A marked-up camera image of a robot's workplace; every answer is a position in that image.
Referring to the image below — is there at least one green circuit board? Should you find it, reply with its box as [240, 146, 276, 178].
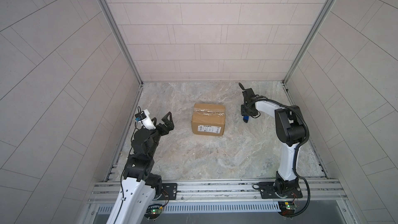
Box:
[278, 201, 297, 216]
[144, 204, 164, 220]

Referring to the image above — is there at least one white ventilation grille strip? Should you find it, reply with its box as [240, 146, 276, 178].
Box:
[96, 201, 282, 215]

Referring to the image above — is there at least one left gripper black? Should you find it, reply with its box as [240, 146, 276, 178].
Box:
[144, 112, 173, 159]

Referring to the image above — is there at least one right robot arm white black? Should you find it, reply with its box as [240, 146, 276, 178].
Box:
[239, 84, 309, 198]

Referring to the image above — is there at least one aluminium mounting rail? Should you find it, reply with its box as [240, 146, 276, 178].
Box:
[88, 177, 348, 206]

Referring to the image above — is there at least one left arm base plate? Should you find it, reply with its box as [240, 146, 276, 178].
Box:
[150, 183, 178, 201]

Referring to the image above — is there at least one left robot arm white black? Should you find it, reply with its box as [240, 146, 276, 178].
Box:
[107, 110, 174, 224]

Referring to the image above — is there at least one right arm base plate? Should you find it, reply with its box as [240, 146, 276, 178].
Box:
[253, 180, 303, 199]

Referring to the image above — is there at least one left green circuit board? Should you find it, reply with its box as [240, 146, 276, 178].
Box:
[144, 204, 164, 220]

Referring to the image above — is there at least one right green circuit board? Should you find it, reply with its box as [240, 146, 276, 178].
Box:
[278, 201, 297, 216]

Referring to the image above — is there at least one left aluminium corner post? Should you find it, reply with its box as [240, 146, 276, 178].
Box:
[86, 0, 144, 85]

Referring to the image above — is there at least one right aluminium corner post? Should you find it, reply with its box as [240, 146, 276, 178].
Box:
[282, 0, 350, 84]

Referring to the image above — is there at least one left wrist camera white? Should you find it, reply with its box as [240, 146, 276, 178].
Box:
[135, 109, 155, 130]

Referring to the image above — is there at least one brown cardboard express box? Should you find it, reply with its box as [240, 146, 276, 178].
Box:
[191, 103, 226, 136]

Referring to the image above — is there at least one aluminium corner post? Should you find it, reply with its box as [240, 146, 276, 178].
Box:
[86, 0, 144, 85]
[282, 0, 350, 84]

